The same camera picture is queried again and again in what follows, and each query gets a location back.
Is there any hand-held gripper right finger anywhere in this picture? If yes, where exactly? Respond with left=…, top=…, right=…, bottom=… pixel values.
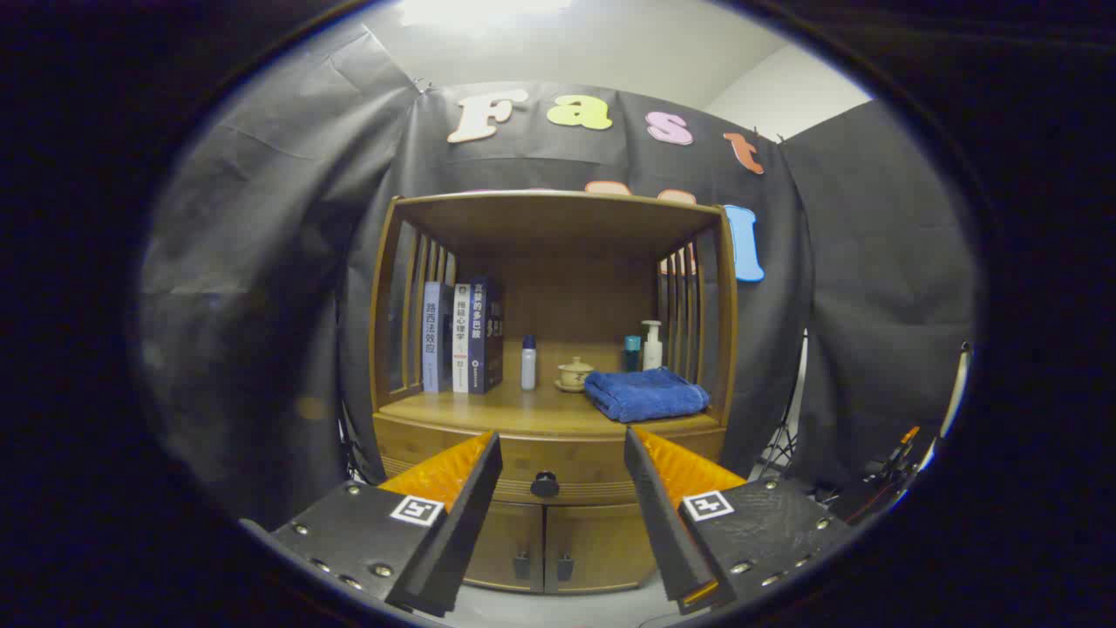
left=623, top=426, right=854, bottom=617

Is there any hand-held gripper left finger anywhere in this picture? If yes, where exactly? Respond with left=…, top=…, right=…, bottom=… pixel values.
left=269, top=430, right=504, bottom=618

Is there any wooden drawer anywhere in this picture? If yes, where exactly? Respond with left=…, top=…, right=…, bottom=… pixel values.
left=373, top=413, right=729, bottom=507

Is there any wooden cabinet door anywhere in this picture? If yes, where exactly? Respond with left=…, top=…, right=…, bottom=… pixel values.
left=545, top=504, right=657, bottom=594
left=464, top=502, right=546, bottom=594

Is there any wooden countertop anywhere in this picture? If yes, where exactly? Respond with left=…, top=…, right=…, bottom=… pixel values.
left=377, top=342, right=725, bottom=437

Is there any wooden cabinet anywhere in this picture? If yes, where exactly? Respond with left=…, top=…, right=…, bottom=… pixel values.
left=368, top=190, right=740, bottom=596

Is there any blue folded towel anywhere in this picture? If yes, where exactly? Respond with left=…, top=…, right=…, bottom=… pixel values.
left=582, top=367, right=711, bottom=424

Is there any black light stand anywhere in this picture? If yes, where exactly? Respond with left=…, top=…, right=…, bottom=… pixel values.
left=759, top=331, right=812, bottom=481

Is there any beige lidded teacup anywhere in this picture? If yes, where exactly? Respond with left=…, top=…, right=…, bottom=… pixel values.
left=555, top=356, right=595, bottom=393

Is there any white spine book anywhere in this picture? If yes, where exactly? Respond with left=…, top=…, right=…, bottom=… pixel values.
left=452, top=282, right=473, bottom=393

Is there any light blue book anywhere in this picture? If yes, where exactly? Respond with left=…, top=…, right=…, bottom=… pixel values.
left=422, top=281, right=454, bottom=395

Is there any dark blue book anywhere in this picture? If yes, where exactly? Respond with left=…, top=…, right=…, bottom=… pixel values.
left=468, top=276, right=505, bottom=395

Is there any dark equipment with orange part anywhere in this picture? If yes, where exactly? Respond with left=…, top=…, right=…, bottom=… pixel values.
left=828, top=426, right=925, bottom=524

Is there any white pole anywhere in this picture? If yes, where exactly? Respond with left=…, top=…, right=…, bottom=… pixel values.
left=937, top=340, right=973, bottom=472

